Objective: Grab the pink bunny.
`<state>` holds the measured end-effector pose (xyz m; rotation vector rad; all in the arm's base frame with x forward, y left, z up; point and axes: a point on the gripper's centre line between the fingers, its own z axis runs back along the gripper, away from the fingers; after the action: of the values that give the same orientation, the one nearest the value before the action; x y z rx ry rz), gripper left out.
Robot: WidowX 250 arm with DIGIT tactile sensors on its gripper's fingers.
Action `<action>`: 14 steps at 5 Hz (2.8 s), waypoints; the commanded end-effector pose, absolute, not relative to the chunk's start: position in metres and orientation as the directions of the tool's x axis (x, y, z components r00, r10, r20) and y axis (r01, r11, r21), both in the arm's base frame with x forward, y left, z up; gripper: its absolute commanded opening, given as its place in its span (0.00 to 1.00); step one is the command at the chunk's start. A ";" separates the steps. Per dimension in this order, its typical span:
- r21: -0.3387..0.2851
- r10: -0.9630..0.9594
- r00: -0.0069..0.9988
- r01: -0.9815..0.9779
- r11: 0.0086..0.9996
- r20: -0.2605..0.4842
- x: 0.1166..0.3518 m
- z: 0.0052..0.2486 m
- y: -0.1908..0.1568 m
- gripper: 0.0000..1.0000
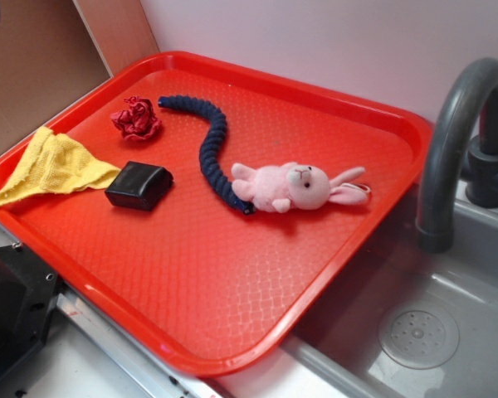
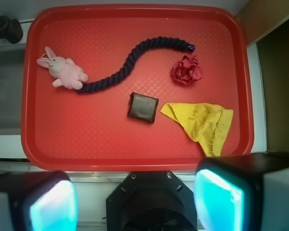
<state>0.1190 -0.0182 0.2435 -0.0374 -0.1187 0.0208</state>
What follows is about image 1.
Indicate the grey plastic faucet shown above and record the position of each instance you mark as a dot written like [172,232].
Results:
[464,147]

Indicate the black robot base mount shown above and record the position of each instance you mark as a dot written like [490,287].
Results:
[28,292]

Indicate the grey toy sink basin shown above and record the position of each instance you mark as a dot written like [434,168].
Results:
[399,322]

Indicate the black rectangular block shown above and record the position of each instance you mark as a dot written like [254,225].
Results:
[139,186]

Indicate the red plastic tray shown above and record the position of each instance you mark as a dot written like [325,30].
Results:
[204,287]

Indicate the brown cardboard panel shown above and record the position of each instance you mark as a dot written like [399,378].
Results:
[54,52]

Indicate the pink plush bunny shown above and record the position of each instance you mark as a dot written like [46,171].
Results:
[296,186]

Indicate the red crumpled scrunchie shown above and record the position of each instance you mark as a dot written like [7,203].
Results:
[137,123]

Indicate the yellow knitted cloth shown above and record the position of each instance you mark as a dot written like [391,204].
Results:
[54,163]

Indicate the dark blue twisted rope toy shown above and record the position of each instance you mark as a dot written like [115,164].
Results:
[210,147]

